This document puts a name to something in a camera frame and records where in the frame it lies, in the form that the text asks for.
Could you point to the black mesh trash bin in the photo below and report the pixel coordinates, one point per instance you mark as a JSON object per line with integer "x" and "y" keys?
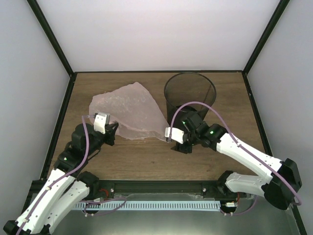
{"x": 186, "y": 87}

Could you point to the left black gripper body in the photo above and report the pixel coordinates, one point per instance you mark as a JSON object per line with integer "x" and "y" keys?
{"x": 111, "y": 132}

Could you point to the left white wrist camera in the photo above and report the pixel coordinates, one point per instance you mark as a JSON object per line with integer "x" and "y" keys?
{"x": 100, "y": 122}

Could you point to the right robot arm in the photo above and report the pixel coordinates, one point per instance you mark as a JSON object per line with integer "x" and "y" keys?
{"x": 275, "y": 180}

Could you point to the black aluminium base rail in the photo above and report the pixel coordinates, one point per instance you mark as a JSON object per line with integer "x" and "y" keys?
{"x": 207, "y": 189}

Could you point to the black frame post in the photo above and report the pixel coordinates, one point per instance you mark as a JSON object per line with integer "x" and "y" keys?
{"x": 278, "y": 12}
{"x": 36, "y": 9}

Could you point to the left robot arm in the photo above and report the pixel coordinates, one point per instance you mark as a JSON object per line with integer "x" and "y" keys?
{"x": 66, "y": 185}

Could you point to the black right frame post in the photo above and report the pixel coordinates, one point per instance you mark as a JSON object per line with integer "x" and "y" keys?
{"x": 278, "y": 12}

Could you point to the black left frame post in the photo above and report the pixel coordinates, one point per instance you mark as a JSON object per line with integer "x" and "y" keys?
{"x": 36, "y": 9}

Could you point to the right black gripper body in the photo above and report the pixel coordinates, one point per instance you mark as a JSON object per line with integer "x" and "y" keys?
{"x": 183, "y": 149}

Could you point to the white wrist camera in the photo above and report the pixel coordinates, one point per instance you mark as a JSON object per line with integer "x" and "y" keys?
{"x": 100, "y": 122}
{"x": 174, "y": 134}

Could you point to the pink plastic trash bag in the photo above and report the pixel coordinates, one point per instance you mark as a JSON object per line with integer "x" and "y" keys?
{"x": 136, "y": 111}

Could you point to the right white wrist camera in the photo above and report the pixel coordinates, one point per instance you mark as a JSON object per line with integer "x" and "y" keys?
{"x": 174, "y": 134}

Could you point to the light blue slotted cable duct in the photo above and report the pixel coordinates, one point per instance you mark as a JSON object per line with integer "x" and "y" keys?
{"x": 152, "y": 206}

